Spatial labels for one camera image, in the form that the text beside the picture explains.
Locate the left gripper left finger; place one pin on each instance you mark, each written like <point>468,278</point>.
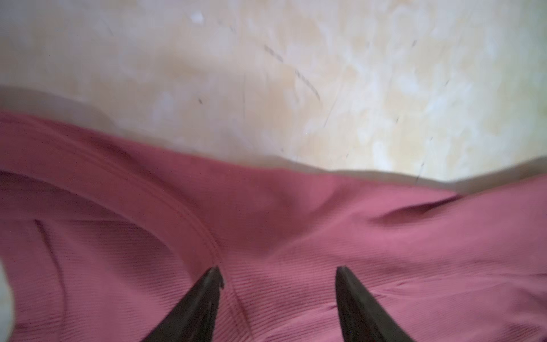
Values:
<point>193,317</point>

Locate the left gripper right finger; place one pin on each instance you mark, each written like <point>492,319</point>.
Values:
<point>361,317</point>

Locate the maroon tank top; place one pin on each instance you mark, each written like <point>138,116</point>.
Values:
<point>101,237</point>

